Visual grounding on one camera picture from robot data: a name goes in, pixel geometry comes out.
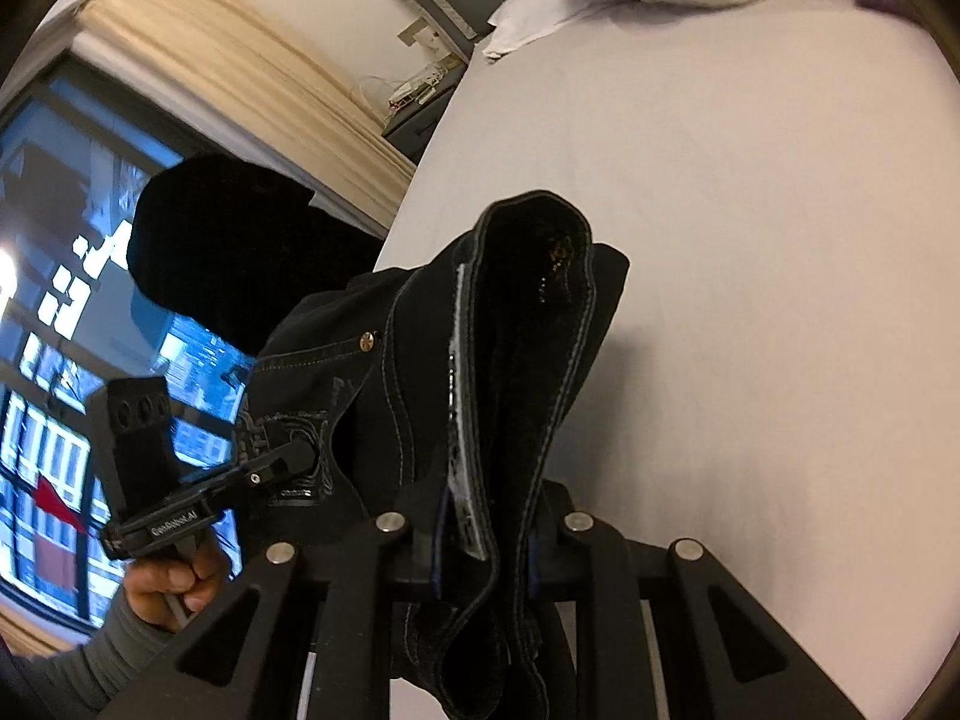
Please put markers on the white pillow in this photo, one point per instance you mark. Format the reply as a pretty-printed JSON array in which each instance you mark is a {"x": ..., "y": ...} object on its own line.
[{"x": 532, "y": 15}]

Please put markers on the white bed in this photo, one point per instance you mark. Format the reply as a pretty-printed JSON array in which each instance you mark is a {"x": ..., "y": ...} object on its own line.
[{"x": 750, "y": 240}]

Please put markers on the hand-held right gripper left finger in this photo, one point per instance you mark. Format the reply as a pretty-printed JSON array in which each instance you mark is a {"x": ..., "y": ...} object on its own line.
[{"x": 420, "y": 562}]

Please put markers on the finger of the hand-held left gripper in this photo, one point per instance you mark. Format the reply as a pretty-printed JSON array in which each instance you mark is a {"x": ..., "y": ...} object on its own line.
[{"x": 281, "y": 465}]

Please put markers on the wall socket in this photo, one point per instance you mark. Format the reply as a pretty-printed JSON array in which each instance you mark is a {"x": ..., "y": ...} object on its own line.
[{"x": 418, "y": 36}]

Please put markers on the black denim pants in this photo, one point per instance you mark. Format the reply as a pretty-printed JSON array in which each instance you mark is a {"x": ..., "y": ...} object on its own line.
[{"x": 510, "y": 360}]

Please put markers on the person's left forearm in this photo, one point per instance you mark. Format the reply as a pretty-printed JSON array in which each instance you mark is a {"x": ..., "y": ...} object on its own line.
[{"x": 97, "y": 667}]

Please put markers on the person's left hand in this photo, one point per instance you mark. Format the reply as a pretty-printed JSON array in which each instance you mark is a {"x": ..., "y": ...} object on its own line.
[{"x": 157, "y": 589}]

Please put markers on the cream curtain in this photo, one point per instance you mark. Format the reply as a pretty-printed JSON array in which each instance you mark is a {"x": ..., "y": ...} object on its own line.
[{"x": 247, "y": 67}]

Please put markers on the large window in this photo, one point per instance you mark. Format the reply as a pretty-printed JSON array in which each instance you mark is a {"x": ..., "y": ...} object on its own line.
[{"x": 60, "y": 315}]

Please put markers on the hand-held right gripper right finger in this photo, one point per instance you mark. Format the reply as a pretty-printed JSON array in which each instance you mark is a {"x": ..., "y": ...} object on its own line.
[{"x": 555, "y": 562}]

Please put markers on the grey nightstand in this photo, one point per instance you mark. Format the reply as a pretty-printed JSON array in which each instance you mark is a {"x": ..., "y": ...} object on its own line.
[{"x": 416, "y": 127}]

